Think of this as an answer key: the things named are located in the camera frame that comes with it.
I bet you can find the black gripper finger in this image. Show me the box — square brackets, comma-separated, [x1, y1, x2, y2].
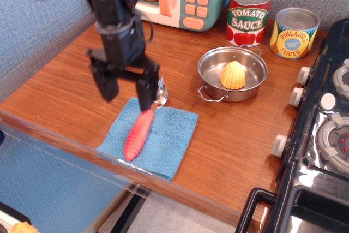
[91, 65, 119, 102]
[136, 77, 159, 111]

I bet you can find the yellow toy corn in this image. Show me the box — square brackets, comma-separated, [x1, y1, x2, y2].
[220, 61, 246, 90]

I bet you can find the white stove knob upper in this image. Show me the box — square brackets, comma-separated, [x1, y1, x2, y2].
[297, 67, 311, 86]

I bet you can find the black toy stove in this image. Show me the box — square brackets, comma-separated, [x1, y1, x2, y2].
[236, 19, 348, 232]

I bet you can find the metal spoon with red handle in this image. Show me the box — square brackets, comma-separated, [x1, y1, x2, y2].
[124, 85, 168, 161]

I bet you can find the small steel pot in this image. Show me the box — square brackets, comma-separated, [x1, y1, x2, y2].
[198, 45, 268, 103]

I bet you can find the tomato sauce can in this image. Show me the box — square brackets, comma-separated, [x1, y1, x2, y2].
[226, 0, 271, 46]

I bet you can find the white stove knob lower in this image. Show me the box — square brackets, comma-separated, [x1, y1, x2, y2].
[272, 134, 288, 158]

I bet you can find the orange object at corner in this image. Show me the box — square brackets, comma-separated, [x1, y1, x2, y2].
[11, 222, 39, 233]

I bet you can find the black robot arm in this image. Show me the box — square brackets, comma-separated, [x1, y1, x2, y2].
[86, 0, 160, 111]

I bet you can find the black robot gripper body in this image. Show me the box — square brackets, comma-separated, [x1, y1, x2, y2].
[86, 17, 164, 92]

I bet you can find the clear acrylic barrier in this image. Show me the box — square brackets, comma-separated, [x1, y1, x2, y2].
[1, 112, 236, 232]

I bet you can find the blue cloth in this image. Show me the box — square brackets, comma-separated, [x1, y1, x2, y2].
[97, 97, 198, 180]

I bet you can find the white stove knob middle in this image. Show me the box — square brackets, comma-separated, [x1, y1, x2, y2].
[289, 87, 304, 107]

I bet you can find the white stove knob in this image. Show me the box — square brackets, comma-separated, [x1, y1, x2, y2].
[289, 87, 304, 107]
[297, 67, 311, 86]
[272, 134, 288, 158]

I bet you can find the pineapple slices can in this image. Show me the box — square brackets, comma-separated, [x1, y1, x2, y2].
[269, 7, 320, 59]

